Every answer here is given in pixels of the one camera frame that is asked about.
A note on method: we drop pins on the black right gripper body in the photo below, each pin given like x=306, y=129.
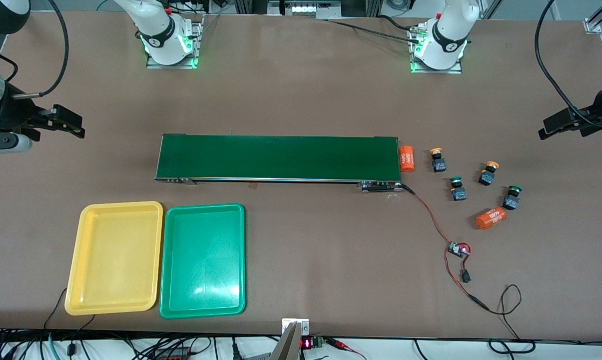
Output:
x=12, y=113

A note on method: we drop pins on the green push button switch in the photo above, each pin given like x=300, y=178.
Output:
x=510, y=201
x=458, y=192

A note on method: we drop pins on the yellow push button switch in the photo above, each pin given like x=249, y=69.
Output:
x=438, y=164
x=487, y=177

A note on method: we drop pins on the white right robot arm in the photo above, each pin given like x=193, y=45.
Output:
x=161, y=35

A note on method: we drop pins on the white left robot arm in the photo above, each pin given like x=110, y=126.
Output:
x=445, y=40

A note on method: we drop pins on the yellow plastic tray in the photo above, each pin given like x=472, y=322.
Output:
x=113, y=270

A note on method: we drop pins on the small controller circuit board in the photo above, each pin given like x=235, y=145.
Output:
x=456, y=249

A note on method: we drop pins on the small black plug connector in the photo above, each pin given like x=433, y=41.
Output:
x=465, y=276

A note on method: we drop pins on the brown tape piece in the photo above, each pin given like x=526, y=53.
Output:
x=254, y=186

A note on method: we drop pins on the green plastic tray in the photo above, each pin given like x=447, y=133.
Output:
x=201, y=295

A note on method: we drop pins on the green conveyor belt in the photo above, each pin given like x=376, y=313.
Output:
x=325, y=172

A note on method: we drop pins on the red clip lead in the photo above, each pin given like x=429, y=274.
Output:
x=341, y=344

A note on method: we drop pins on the grey metal bar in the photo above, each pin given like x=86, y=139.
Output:
x=287, y=347

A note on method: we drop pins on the red digit display module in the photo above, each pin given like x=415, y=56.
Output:
x=306, y=343

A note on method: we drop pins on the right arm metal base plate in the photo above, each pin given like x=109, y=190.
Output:
x=156, y=65

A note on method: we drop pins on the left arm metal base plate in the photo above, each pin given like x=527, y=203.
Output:
x=438, y=71

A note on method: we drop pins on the aluminium profile frame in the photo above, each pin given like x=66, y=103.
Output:
x=375, y=7

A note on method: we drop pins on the silver mounting bracket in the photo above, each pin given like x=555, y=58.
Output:
x=296, y=324

